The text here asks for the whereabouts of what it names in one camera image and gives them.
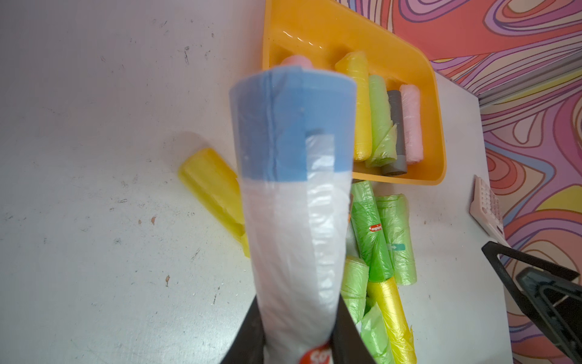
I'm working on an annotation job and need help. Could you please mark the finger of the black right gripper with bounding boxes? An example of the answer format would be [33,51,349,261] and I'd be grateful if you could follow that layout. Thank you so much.
[517,267,581,363]
[481,240,580,351]

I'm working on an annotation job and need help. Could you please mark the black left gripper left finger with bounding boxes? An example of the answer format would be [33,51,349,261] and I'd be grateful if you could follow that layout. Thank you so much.
[221,297,265,364]

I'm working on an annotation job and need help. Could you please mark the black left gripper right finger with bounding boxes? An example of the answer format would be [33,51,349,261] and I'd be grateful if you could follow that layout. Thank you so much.
[330,297,375,364]

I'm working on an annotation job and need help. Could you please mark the yellow trash bag roll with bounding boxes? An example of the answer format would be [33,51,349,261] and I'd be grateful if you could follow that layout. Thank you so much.
[335,52,372,162]
[368,277,418,363]

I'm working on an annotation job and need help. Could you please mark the dark grey trash bag roll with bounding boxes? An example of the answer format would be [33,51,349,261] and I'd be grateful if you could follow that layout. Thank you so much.
[381,90,408,177]

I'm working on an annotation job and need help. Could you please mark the light green trash bag roll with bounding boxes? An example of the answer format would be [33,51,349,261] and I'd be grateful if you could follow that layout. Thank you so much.
[365,75,396,168]

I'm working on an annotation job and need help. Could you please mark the white blue-capped roll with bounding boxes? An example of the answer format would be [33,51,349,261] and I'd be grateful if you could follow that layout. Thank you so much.
[230,66,356,363]

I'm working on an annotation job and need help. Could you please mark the pink labelled trash bag roll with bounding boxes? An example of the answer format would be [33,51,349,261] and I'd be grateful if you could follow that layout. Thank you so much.
[280,55,313,69]

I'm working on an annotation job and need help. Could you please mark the yellow plastic storage box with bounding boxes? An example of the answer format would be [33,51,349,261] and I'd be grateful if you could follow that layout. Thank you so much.
[262,1,447,186]

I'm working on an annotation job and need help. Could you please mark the large green trash bag roll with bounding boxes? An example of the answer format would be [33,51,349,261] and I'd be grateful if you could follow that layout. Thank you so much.
[360,303,396,364]

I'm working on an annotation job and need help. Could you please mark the light green roll upper right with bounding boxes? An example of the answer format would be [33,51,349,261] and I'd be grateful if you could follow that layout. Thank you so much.
[375,194,417,286]

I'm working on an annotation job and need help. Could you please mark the yellow roll upper left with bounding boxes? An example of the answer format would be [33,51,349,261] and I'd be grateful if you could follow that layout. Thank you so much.
[177,148,250,257]

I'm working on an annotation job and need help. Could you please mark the pink calculator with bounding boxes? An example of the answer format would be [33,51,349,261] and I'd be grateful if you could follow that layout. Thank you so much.
[469,175,509,247]

